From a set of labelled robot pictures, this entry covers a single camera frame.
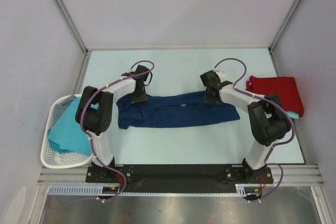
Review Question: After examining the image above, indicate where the navy blue t shirt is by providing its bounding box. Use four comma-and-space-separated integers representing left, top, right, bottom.
117, 91, 240, 130

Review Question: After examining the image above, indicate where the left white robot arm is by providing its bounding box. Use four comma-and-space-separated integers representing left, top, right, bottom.
75, 62, 154, 182

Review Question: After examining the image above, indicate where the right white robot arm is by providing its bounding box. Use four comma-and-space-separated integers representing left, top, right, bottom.
200, 70, 292, 183

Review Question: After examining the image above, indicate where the folded red t shirt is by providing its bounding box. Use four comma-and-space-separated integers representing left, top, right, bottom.
249, 76, 304, 118

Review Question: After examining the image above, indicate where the grey shirt in basket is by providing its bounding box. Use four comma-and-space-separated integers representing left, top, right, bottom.
54, 95, 77, 123

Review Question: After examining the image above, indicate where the turquoise t shirt in basket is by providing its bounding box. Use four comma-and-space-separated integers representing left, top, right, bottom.
47, 98, 92, 156

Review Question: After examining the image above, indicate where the folded light blue t shirt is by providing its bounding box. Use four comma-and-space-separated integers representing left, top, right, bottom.
287, 111, 300, 120

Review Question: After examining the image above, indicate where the white laundry basket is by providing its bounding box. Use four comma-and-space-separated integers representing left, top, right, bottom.
40, 94, 92, 169

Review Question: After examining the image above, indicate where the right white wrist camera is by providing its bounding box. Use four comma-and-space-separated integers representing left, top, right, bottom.
214, 69, 226, 82

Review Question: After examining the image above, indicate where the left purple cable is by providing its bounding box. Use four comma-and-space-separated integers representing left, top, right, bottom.
80, 60, 155, 205

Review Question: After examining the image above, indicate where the purple cable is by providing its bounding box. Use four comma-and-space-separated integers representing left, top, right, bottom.
80, 60, 155, 205
214, 58, 296, 204

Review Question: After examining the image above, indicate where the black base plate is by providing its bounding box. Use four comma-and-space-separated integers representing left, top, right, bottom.
85, 163, 274, 194

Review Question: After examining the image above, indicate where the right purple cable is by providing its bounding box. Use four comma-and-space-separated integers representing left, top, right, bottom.
214, 58, 296, 204

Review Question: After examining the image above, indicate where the aluminium frame rail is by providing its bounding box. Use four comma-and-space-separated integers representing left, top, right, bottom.
37, 165, 324, 186

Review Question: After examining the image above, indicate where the light blue cable duct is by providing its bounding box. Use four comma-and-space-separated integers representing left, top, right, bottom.
49, 185, 120, 196

